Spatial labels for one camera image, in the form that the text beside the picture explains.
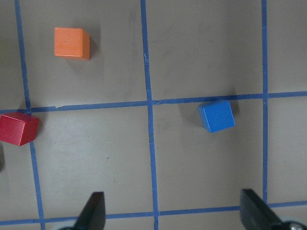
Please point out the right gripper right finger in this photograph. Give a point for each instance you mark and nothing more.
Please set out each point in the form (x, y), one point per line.
(256, 215)

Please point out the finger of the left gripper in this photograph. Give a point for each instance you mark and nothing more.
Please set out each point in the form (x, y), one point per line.
(1, 157)

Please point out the blue wooden block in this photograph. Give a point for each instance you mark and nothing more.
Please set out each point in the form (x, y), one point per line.
(216, 115)

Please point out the orange wooden block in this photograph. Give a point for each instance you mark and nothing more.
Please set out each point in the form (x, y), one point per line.
(71, 43)

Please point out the red wooden block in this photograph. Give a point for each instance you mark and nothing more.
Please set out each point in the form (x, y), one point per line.
(18, 128)

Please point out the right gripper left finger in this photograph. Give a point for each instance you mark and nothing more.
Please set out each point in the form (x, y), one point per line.
(93, 215)

